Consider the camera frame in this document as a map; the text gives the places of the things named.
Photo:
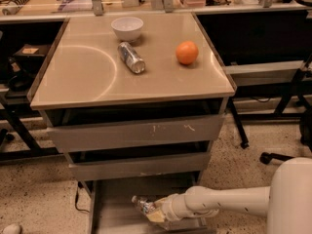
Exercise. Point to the white ceramic bowl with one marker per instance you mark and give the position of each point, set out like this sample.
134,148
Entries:
127,28

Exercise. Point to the orange fruit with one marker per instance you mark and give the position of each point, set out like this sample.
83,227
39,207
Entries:
186,52

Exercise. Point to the grey bottom drawer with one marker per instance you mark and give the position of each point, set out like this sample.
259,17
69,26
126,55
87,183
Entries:
113,211

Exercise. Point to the grey drawer cabinet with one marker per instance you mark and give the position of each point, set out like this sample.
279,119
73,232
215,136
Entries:
86,82

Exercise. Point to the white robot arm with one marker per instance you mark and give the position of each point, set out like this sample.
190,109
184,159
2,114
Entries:
286,202

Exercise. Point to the silver soda can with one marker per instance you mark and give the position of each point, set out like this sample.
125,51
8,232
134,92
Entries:
131,58

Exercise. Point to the grey top drawer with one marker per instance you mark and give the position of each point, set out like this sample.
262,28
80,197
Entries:
136,133

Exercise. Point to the dark box with label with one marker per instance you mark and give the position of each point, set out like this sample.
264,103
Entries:
31,54

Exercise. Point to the clear plastic water bottle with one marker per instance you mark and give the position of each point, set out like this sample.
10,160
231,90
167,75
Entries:
146,206

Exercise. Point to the grey middle drawer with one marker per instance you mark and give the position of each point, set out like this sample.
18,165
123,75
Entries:
151,166

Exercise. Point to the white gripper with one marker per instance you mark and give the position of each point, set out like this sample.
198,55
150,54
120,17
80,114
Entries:
171,206

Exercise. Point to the black coiled spring tool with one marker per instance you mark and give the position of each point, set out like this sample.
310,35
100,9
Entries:
13,7

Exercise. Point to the white object on floor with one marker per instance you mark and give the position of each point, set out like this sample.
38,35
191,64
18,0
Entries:
12,229

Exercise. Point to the grey drawer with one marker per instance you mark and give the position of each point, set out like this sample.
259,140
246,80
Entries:
151,166
113,211
136,133

